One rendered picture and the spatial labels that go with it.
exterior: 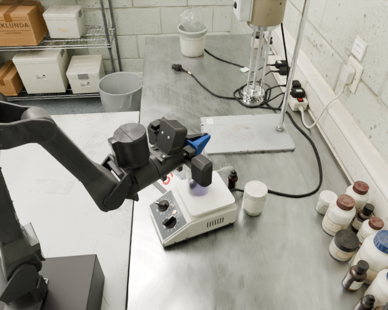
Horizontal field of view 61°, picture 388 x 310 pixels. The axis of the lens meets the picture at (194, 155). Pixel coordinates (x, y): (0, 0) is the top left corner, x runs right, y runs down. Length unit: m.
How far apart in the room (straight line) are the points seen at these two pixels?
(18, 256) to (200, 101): 0.92
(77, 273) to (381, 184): 0.75
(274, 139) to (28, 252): 0.82
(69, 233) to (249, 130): 0.66
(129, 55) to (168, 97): 1.91
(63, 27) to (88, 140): 1.79
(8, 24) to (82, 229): 2.16
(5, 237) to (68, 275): 0.19
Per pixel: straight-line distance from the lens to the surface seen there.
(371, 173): 0.99
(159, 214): 0.86
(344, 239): 0.87
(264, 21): 0.93
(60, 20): 2.86
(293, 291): 0.82
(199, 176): 0.64
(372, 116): 1.06
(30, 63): 2.98
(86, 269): 0.74
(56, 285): 0.74
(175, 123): 0.64
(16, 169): 1.16
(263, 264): 0.84
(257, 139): 1.14
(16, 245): 0.61
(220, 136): 1.13
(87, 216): 0.95
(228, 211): 0.83
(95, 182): 0.59
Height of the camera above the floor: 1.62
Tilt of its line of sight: 42 degrees down
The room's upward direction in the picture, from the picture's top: straight up
